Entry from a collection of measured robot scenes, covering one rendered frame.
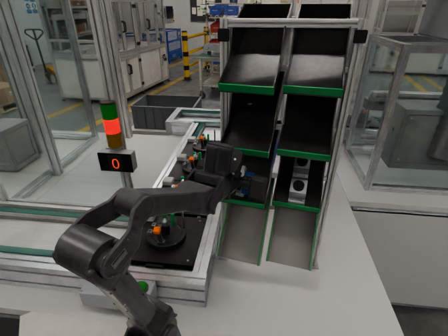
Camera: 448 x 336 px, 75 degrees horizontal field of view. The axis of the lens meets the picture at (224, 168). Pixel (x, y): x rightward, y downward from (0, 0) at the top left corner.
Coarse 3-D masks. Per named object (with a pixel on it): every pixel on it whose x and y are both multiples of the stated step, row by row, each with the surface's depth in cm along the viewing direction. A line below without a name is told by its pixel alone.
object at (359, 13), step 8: (360, 0) 153; (368, 0) 153; (352, 8) 157; (360, 8) 154; (368, 8) 154; (352, 16) 157; (360, 16) 156; (368, 16) 156; (352, 32) 161; (352, 40) 162; (360, 56) 165; (336, 112) 182; (336, 120) 185
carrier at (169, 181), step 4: (164, 180) 134; (168, 180) 134; (172, 180) 134; (164, 184) 134; (168, 184) 134; (172, 184) 134; (176, 184) 135; (180, 212) 117; (184, 212) 117; (188, 212) 117; (184, 216) 116; (188, 216) 116; (192, 216) 116; (196, 216) 116; (204, 216) 115
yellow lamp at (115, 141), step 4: (120, 132) 100; (108, 136) 98; (112, 136) 98; (116, 136) 99; (120, 136) 100; (108, 140) 99; (112, 140) 99; (116, 140) 99; (120, 140) 101; (108, 144) 101; (112, 144) 100; (116, 144) 100; (120, 144) 101
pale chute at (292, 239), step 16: (288, 208) 95; (272, 224) 91; (288, 224) 94; (304, 224) 93; (272, 240) 93; (288, 240) 92; (304, 240) 91; (272, 256) 92; (288, 256) 91; (304, 256) 90
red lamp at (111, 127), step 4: (104, 120) 96; (108, 120) 96; (112, 120) 96; (116, 120) 97; (104, 124) 97; (108, 124) 96; (112, 124) 96; (116, 124) 97; (108, 128) 97; (112, 128) 97; (116, 128) 98; (120, 128) 100; (108, 132) 98; (112, 132) 98; (116, 132) 98
